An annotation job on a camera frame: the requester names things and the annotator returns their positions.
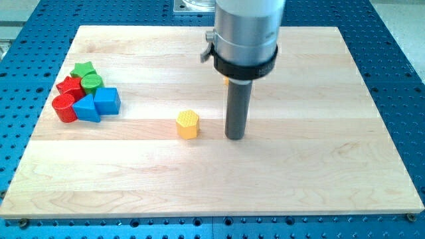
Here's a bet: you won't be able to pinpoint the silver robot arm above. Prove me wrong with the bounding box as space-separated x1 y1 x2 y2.
201 0 285 80

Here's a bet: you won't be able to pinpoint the yellow hexagon block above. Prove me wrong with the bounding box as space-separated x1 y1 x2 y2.
176 110 199 139

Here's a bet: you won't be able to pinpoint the gray cylindrical pusher rod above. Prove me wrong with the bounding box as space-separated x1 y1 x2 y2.
225 78 252 140

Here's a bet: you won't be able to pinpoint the blue cube block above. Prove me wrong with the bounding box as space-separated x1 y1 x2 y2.
94 88 121 115

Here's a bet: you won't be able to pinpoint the wooden board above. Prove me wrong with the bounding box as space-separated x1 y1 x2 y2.
1 25 424 219

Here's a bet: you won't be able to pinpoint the blue triangle block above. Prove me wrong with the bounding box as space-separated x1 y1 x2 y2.
72 94 101 123

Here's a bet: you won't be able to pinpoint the green cylinder block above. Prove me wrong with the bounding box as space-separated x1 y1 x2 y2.
81 74 104 96

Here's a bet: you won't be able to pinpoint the green star block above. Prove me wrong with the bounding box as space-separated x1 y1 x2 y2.
70 61 97 78

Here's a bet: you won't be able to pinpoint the red star block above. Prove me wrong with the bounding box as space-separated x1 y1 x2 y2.
56 76 86 101

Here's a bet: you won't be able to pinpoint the red cylinder block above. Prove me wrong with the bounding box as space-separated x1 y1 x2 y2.
52 94 77 123

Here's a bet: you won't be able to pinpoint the left board clamp screw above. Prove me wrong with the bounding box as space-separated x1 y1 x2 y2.
17 218 29 228

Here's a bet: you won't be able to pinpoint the board clamp screw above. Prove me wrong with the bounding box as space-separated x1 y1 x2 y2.
17 218 29 228
406 213 416 222

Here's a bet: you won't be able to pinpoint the right board clamp screw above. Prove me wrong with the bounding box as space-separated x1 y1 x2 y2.
406 213 416 222

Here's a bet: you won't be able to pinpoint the metal base plate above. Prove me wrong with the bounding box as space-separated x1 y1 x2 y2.
173 0 215 15

